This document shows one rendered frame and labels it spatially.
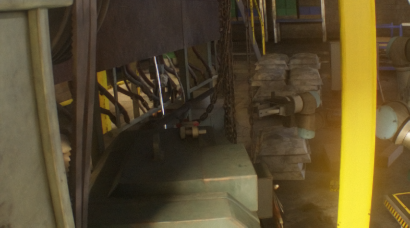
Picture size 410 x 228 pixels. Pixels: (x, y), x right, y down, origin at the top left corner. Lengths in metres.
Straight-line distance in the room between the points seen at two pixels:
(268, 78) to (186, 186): 4.18
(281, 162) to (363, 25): 2.19
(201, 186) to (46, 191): 0.45
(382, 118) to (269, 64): 3.94
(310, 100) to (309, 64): 3.64
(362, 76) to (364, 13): 0.17
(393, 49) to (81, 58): 1.66
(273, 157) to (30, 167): 2.86
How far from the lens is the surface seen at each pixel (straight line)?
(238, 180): 0.96
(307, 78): 5.07
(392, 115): 1.61
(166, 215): 0.87
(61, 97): 6.19
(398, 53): 2.08
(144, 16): 2.03
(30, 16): 0.56
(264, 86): 5.13
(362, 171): 1.33
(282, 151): 3.33
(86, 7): 0.65
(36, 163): 0.58
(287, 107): 1.72
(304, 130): 1.86
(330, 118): 1.93
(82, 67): 0.65
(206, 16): 2.91
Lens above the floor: 1.21
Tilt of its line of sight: 10 degrees down
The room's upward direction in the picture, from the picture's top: 4 degrees counter-clockwise
